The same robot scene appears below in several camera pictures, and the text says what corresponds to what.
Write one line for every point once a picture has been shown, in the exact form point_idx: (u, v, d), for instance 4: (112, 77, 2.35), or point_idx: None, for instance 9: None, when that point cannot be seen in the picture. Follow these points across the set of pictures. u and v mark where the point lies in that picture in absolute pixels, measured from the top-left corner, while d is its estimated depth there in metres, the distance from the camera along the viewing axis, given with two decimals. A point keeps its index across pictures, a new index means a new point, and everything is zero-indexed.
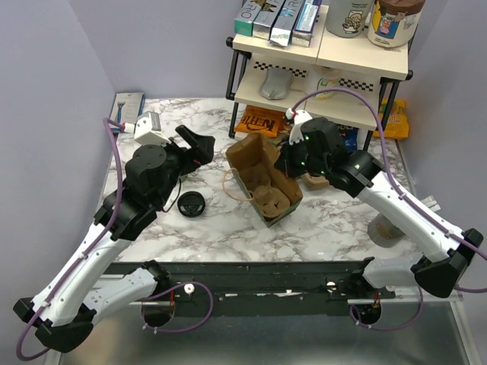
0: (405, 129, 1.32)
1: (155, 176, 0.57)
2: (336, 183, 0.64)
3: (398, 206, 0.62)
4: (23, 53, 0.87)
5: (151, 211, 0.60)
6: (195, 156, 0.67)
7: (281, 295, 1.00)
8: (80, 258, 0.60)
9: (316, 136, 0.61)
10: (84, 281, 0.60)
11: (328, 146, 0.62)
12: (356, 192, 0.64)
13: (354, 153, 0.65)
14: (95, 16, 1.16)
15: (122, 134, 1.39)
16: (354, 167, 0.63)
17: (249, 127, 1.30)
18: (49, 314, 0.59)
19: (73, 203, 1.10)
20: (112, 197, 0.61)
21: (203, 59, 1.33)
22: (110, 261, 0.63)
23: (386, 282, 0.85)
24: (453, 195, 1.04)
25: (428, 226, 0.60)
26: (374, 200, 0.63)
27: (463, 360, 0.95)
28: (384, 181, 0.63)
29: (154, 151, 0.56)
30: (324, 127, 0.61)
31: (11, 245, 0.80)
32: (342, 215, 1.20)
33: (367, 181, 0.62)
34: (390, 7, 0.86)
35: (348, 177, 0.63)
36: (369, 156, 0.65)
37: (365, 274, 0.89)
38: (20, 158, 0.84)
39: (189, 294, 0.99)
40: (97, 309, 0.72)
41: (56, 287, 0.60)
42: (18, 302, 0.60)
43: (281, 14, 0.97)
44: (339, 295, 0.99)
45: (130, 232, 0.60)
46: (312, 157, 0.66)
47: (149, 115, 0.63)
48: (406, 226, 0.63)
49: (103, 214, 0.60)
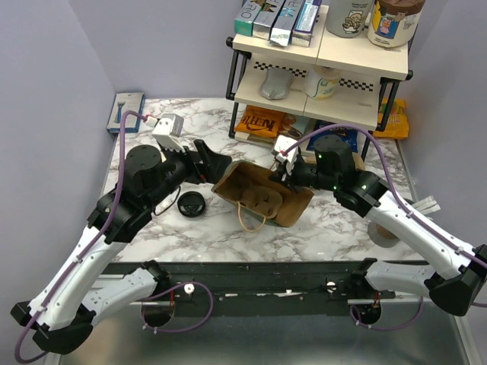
0: (405, 129, 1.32)
1: (150, 176, 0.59)
2: (345, 203, 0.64)
3: (405, 224, 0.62)
4: (23, 53, 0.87)
5: (145, 212, 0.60)
6: (203, 172, 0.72)
7: (281, 296, 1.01)
8: (74, 262, 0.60)
9: (329, 156, 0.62)
10: (81, 285, 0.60)
11: (339, 166, 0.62)
12: (364, 211, 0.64)
13: (364, 172, 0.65)
14: (95, 16, 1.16)
15: (122, 134, 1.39)
16: (361, 187, 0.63)
17: (249, 127, 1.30)
18: (46, 318, 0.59)
19: (73, 202, 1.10)
20: (106, 199, 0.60)
21: (203, 58, 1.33)
22: (106, 265, 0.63)
23: (389, 284, 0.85)
24: (453, 195, 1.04)
25: (437, 243, 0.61)
26: (382, 219, 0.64)
27: (463, 360, 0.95)
28: (390, 199, 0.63)
29: (149, 153, 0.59)
30: (338, 148, 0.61)
31: (11, 245, 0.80)
32: (342, 215, 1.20)
33: (374, 200, 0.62)
34: (390, 7, 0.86)
35: (356, 198, 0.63)
36: (377, 176, 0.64)
37: (367, 277, 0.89)
38: (20, 158, 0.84)
39: (189, 294, 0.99)
40: (97, 309, 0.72)
41: (52, 292, 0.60)
42: (15, 306, 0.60)
43: (281, 14, 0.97)
44: (339, 295, 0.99)
45: (125, 234, 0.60)
46: (322, 175, 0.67)
47: (173, 118, 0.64)
48: (416, 243, 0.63)
49: (97, 215, 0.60)
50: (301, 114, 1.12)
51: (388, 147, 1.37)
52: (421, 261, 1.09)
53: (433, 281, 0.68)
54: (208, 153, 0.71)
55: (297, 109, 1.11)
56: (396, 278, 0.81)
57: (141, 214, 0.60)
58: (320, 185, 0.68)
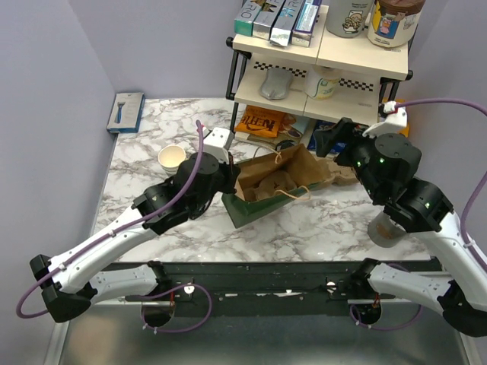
0: (405, 129, 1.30)
1: (201, 182, 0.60)
2: (399, 217, 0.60)
3: (462, 254, 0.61)
4: (23, 54, 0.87)
5: (185, 212, 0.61)
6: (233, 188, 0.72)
7: (281, 295, 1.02)
8: (108, 234, 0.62)
9: (395, 163, 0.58)
10: (102, 258, 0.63)
11: (403, 176, 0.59)
12: (415, 227, 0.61)
13: (423, 185, 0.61)
14: (95, 16, 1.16)
15: (122, 134, 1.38)
16: (423, 204, 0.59)
17: (249, 127, 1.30)
18: (61, 278, 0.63)
19: (73, 203, 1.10)
20: (154, 189, 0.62)
21: (204, 59, 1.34)
22: (129, 247, 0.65)
23: (391, 290, 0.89)
24: (453, 195, 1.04)
25: (485, 280, 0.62)
26: (436, 244, 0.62)
27: (463, 360, 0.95)
28: (452, 226, 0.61)
29: (210, 160, 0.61)
30: (407, 155, 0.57)
31: (10, 245, 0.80)
32: (342, 215, 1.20)
33: (434, 223, 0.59)
34: (390, 7, 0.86)
35: (414, 214, 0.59)
36: (439, 192, 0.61)
37: (370, 280, 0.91)
38: (20, 157, 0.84)
39: (189, 294, 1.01)
40: (99, 290, 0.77)
41: (75, 255, 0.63)
42: (39, 258, 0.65)
43: (281, 14, 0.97)
44: (339, 295, 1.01)
45: (160, 225, 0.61)
46: (373, 173, 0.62)
47: (228, 131, 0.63)
48: (460, 271, 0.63)
49: (143, 201, 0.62)
50: (302, 114, 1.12)
51: None
52: (421, 262, 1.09)
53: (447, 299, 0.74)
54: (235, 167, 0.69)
55: (297, 109, 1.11)
56: (404, 287, 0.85)
57: (182, 214, 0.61)
58: (365, 176, 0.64)
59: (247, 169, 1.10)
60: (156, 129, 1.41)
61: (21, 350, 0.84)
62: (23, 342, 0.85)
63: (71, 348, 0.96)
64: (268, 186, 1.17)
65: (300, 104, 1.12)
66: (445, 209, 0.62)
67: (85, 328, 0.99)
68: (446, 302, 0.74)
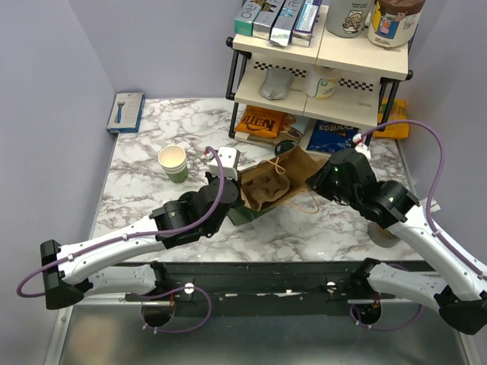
0: (405, 129, 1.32)
1: (218, 208, 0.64)
2: (369, 214, 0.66)
3: (431, 242, 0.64)
4: (23, 53, 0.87)
5: (198, 233, 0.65)
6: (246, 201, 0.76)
7: (281, 295, 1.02)
8: (122, 237, 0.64)
9: (345, 167, 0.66)
10: (109, 258, 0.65)
11: (358, 177, 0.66)
12: (387, 223, 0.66)
13: (387, 184, 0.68)
14: (95, 17, 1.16)
15: (122, 134, 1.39)
16: (387, 199, 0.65)
17: (249, 127, 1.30)
18: (66, 268, 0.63)
19: (73, 203, 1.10)
20: (173, 204, 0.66)
21: (204, 59, 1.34)
22: (136, 254, 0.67)
23: (388, 289, 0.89)
24: (453, 195, 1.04)
25: (460, 266, 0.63)
26: (405, 234, 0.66)
27: (463, 360, 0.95)
28: (420, 217, 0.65)
29: (230, 188, 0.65)
30: (352, 159, 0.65)
31: (11, 245, 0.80)
32: (342, 215, 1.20)
33: (400, 215, 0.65)
34: (390, 7, 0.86)
35: (380, 209, 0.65)
36: (402, 188, 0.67)
37: (370, 279, 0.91)
38: (20, 157, 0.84)
39: (189, 294, 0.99)
40: (95, 284, 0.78)
41: (86, 249, 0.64)
42: (52, 242, 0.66)
43: (281, 14, 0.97)
44: (339, 295, 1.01)
45: (171, 240, 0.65)
46: (344, 188, 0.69)
47: (235, 152, 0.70)
48: (436, 261, 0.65)
49: (161, 214, 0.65)
50: (301, 114, 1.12)
51: (389, 147, 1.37)
52: (421, 261, 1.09)
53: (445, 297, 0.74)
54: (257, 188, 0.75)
55: (297, 109, 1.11)
56: (404, 287, 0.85)
57: (194, 234, 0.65)
58: (342, 194, 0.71)
59: (246, 176, 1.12)
60: (157, 129, 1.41)
61: (22, 350, 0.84)
62: (23, 341, 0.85)
63: (71, 347, 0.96)
64: (260, 182, 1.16)
65: (300, 104, 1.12)
66: (412, 203, 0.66)
67: (85, 328, 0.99)
68: (443, 299, 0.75)
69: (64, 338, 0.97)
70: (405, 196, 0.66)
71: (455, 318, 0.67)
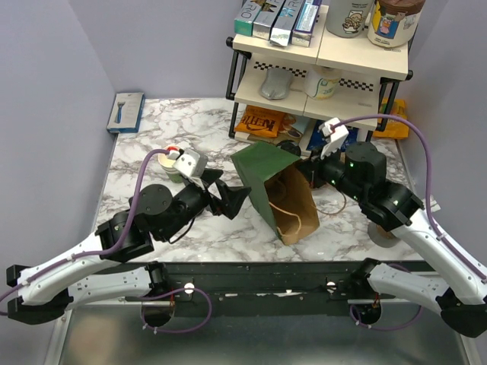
0: (405, 129, 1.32)
1: (158, 220, 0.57)
2: (372, 216, 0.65)
3: (435, 246, 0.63)
4: (23, 53, 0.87)
5: (145, 247, 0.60)
6: (218, 205, 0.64)
7: (281, 295, 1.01)
8: (67, 259, 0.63)
9: (362, 166, 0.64)
10: (63, 279, 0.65)
11: (371, 177, 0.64)
12: (390, 225, 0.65)
13: (394, 185, 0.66)
14: (95, 16, 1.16)
15: (122, 134, 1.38)
16: (392, 202, 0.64)
17: (249, 127, 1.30)
18: (24, 293, 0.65)
19: (73, 202, 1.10)
20: (121, 217, 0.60)
21: (204, 60, 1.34)
22: (93, 271, 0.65)
23: (389, 290, 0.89)
24: (453, 195, 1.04)
25: (465, 271, 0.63)
26: (409, 237, 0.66)
27: (463, 360, 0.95)
28: (423, 220, 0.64)
29: (161, 195, 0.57)
30: (373, 159, 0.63)
31: (11, 245, 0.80)
32: (342, 215, 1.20)
33: (405, 218, 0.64)
34: (390, 7, 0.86)
35: (386, 212, 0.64)
36: (409, 192, 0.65)
37: (370, 279, 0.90)
38: (20, 157, 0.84)
39: (189, 295, 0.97)
40: (76, 296, 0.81)
41: (38, 274, 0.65)
42: (12, 268, 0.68)
43: (281, 14, 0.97)
44: (339, 295, 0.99)
45: (119, 255, 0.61)
46: (350, 184, 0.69)
47: (198, 157, 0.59)
48: (440, 265, 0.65)
49: (105, 228, 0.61)
50: (302, 114, 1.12)
51: (389, 147, 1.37)
52: (421, 261, 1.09)
53: (446, 299, 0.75)
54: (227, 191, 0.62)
55: (297, 109, 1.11)
56: (404, 288, 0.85)
57: (141, 247, 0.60)
58: (348, 190, 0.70)
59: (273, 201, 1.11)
60: (157, 129, 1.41)
61: (21, 350, 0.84)
62: (23, 342, 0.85)
63: (71, 347, 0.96)
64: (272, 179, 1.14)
65: (300, 104, 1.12)
66: (415, 206, 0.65)
67: (85, 328, 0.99)
68: (444, 303, 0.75)
69: (63, 337, 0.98)
70: (412, 198, 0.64)
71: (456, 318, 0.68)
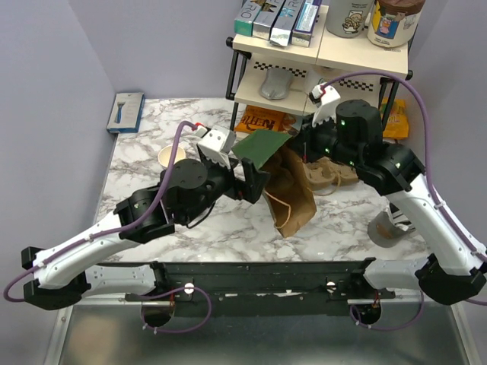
0: (405, 129, 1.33)
1: (188, 197, 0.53)
2: (370, 179, 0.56)
3: (433, 216, 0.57)
4: (23, 53, 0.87)
5: (167, 226, 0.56)
6: (241, 188, 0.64)
7: (281, 295, 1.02)
8: (85, 239, 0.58)
9: (355, 122, 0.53)
10: (81, 261, 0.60)
11: (366, 135, 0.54)
12: (388, 189, 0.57)
13: (393, 146, 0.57)
14: (95, 16, 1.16)
15: (122, 134, 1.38)
16: (393, 163, 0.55)
17: (249, 127, 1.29)
18: (40, 275, 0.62)
19: (73, 202, 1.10)
20: (141, 195, 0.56)
21: (204, 60, 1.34)
22: (112, 252, 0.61)
23: (385, 282, 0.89)
24: (453, 195, 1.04)
25: (457, 242, 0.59)
26: (405, 204, 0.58)
27: (463, 360, 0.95)
28: (421, 187, 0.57)
29: (197, 171, 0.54)
30: (366, 113, 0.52)
31: (11, 244, 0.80)
32: (342, 215, 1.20)
33: (405, 182, 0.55)
34: (390, 7, 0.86)
35: (385, 174, 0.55)
36: (410, 153, 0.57)
37: (366, 275, 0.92)
38: (20, 156, 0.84)
39: (189, 294, 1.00)
40: (92, 285, 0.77)
41: (54, 255, 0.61)
42: (27, 250, 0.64)
43: (281, 14, 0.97)
44: (339, 295, 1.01)
45: (140, 236, 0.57)
46: (343, 148, 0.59)
47: (227, 133, 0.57)
48: (431, 235, 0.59)
49: (125, 207, 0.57)
50: (302, 114, 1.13)
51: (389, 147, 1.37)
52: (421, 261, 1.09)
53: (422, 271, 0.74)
54: (255, 172, 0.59)
55: (297, 109, 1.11)
56: (393, 272, 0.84)
57: (163, 227, 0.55)
58: (341, 156, 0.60)
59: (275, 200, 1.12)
60: (156, 129, 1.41)
61: (21, 350, 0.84)
62: (23, 341, 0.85)
63: (70, 347, 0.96)
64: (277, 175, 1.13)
65: (300, 104, 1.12)
66: (416, 170, 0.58)
67: (84, 328, 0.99)
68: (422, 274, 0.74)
69: (63, 338, 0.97)
70: (415, 160, 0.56)
71: (437, 285, 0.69)
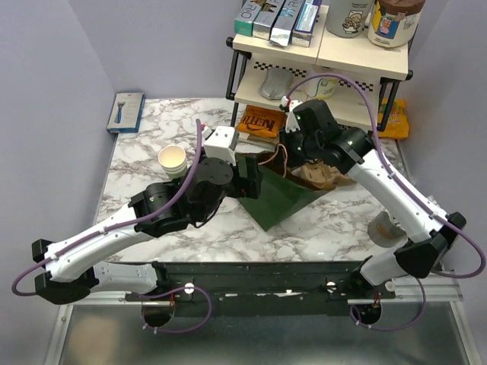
0: (405, 128, 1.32)
1: (211, 191, 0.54)
2: (329, 160, 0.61)
3: (385, 184, 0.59)
4: (23, 53, 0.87)
5: (185, 220, 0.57)
6: (244, 185, 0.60)
7: (281, 295, 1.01)
8: (101, 231, 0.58)
9: (307, 114, 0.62)
10: (93, 255, 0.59)
11: (318, 123, 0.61)
12: (346, 168, 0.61)
13: (348, 130, 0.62)
14: (95, 16, 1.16)
15: (122, 134, 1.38)
16: (346, 143, 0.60)
17: (249, 127, 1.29)
18: (52, 268, 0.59)
19: (74, 202, 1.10)
20: (155, 188, 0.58)
21: (204, 60, 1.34)
22: (123, 246, 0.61)
23: (380, 276, 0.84)
24: (453, 195, 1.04)
25: (414, 206, 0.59)
26: (363, 177, 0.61)
27: (462, 360, 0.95)
28: (375, 158, 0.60)
29: (224, 169, 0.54)
30: (313, 104, 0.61)
31: (11, 244, 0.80)
32: (342, 215, 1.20)
33: (358, 157, 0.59)
34: (390, 7, 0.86)
35: (340, 152, 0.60)
36: (364, 133, 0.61)
37: (362, 271, 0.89)
38: (20, 157, 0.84)
39: (189, 294, 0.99)
40: (100, 281, 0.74)
41: (68, 247, 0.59)
42: (37, 242, 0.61)
43: (281, 14, 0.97)
44: (339, 295, 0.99)
45: (154, 230, 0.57)
46: (307, 141, 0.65)
47: (232, 132, 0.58)
48: (390, 203, 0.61)
49: (141, 200, 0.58)
50: None
51: (388, 147, 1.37)
52: None
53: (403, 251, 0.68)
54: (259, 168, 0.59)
55: None
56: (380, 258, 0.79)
57: (179, 221, 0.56)
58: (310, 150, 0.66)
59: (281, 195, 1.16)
60: (157, 129, 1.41)
61: (21, 350, 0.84)
62: (23, 341, 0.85)
63: (71, 347, 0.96)
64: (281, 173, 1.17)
65: None
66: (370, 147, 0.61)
67: (85, 328, 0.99)
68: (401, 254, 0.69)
69: (63, 338, 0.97)
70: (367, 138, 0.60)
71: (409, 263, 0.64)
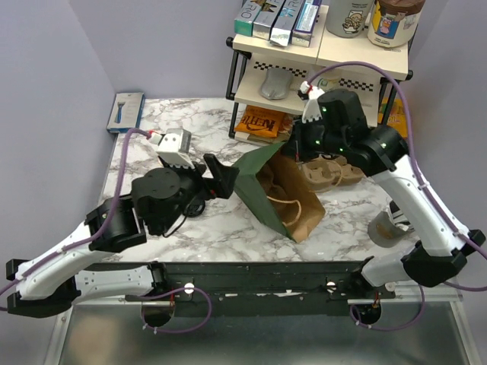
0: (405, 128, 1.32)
1: (160, 207, 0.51)
2: (355, 160, 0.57)
3: (416, 197, 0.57)
4: (22, 52, 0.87)
5: (137, 236, 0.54)
6: (213, 186, 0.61)
7: (281, 295, 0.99)
8: (57, 252, 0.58)
9: (335, 107, 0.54)
10: (56, 274, 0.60)
11: (347, 118, 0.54)
12: (374, 170, 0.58)
13: (378, 129, 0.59)
14: (95, 16, 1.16)
15: (122, 134, 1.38)
16: (379, 144, 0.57)
17: (249, 127, 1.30)
18: (21, 287, 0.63)
19: (73, 202, 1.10)
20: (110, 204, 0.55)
21: (204, 60, 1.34)
22: (87, 262, 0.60)
23: (380, 278, 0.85)
24: (453, 196, 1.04)
25: (440, 222, 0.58)
26: (391, 185, 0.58)
27: (463, 360, 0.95)
28: (407, 166, 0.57)
29: (169, 181, 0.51)
30: (343, 96, 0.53)
31: (11, 244, 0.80)
32: (342, 215, 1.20)
33: (389, 163, 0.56)
34: (390, 7, 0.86)
35: (370, 153, 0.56)
36: (396, 134, 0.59)
37: (364, 271, 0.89)
38: (20, 157, 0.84)
39: (189, 294, 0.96)
40: (82, 291, 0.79)
41: (32, 268, 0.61)
42: (10, 262, 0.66)
43: (281, 14, 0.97)
44: (339, 295, 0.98)
45: (110, 246, 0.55)
46: (329, 135, 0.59)
47: (181, 133, 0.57)
48: (415, 214, 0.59)
49: (93, 217, 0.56)
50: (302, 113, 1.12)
51: None
52: None
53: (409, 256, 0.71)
54: (220, 166, 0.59)
55: (297, 109, 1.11)
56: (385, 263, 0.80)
57: (133, 237, 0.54)
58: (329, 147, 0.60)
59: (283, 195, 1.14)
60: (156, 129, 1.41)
61: (21, 350, 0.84)
62: (23, 341, 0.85)
63: (70, 347, 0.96)
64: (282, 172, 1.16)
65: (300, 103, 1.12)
66: (402, 153, 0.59)
67: (84, 328, 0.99)
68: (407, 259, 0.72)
69: (63, 338, 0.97)
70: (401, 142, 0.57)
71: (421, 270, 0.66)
